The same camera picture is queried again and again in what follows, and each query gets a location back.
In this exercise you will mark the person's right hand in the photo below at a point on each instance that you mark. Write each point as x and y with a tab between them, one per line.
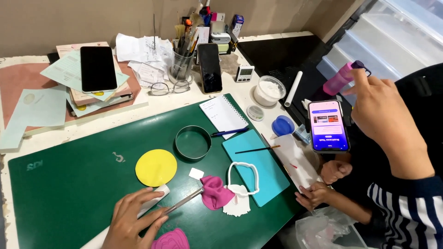
384	110

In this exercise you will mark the black bag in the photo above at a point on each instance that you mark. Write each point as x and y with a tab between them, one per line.
425	90

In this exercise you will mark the white label printer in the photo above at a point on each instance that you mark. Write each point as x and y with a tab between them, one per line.
219	39

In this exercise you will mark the clear plastic bag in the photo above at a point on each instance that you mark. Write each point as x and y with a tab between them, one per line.
322	228

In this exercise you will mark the pile of white receipts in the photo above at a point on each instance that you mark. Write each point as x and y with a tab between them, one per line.
145	55

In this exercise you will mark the pink water bottle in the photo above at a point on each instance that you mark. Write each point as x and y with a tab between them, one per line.
337	81

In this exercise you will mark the black smartphone gold frame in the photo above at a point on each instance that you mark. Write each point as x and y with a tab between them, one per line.
209	69

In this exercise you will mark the white plastic cookie cutter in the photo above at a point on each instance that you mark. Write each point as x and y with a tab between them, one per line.
256	176

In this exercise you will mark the white rolling pin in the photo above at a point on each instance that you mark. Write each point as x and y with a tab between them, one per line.
154	200

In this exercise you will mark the smartphone with lit screen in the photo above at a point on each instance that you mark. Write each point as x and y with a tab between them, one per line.
328	128

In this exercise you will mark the blue pen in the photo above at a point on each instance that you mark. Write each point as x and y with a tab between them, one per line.
230	131

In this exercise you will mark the eyeglasses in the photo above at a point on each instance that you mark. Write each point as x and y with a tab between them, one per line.
162	90

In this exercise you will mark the small white fondant square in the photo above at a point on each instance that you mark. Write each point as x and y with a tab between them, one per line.
196	173

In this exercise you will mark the white fondant cutout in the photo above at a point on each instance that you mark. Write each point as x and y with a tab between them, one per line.
238	207

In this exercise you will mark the small white roller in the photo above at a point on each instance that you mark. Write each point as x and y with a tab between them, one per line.
293	89

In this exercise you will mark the magenta fondant piece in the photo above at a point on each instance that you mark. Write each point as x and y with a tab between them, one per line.
214	193

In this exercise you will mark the thin black paintbrush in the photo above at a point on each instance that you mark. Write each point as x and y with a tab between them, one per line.
256	149

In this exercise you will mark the white digital timer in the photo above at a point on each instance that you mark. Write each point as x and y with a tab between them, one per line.
245	73

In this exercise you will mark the light blue paper sheets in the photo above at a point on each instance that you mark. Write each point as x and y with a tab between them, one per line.
38	110

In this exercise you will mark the green cutting mat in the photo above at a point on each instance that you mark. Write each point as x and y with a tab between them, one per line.
79	193

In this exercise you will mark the yellow fondant disc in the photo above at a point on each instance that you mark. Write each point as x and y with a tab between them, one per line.
155	168

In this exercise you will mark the glass jar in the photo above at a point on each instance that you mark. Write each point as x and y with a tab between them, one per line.
180	69

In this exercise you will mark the white spiral notebook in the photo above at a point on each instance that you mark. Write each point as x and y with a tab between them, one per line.
223	112

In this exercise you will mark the bunch of brushes and tools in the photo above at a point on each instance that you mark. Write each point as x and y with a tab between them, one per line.
187	34

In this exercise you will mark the metal modelling tool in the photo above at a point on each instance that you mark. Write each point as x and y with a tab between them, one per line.
185	200

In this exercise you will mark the clear plastic drawer unit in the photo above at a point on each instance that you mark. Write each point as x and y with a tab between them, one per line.
391	34

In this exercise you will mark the teal work board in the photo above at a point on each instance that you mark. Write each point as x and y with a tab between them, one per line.
266	173

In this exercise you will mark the blue and white box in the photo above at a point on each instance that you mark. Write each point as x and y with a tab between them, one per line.
237	25

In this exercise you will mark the pink board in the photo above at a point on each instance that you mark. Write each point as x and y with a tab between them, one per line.
20	79

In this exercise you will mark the small round clear lid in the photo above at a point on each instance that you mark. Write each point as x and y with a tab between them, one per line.
255	112

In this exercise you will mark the white paper sheet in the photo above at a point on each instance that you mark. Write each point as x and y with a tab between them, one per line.
297	159

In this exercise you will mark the banknote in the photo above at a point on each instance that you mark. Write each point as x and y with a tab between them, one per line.
303	135

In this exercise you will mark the thin wooden skewer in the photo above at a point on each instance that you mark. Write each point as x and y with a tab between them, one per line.
267	141

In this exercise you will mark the black cutting mat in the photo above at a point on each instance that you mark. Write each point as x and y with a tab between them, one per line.
277	55

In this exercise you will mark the stack of books and papers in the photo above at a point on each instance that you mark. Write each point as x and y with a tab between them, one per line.
69	72

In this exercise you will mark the pink fondant flower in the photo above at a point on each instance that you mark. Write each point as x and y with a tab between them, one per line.
173	240

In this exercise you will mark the large black smartphone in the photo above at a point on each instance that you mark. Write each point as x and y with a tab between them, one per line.
98	69

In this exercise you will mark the blue round lid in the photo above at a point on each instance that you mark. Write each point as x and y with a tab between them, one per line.
283	126

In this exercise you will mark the white tub of powder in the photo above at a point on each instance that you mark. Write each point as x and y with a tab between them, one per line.
269	91

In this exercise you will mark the heap of stationery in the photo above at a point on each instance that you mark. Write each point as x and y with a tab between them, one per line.
209	12

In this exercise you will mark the person's left hand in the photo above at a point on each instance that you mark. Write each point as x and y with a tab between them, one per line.
128	221

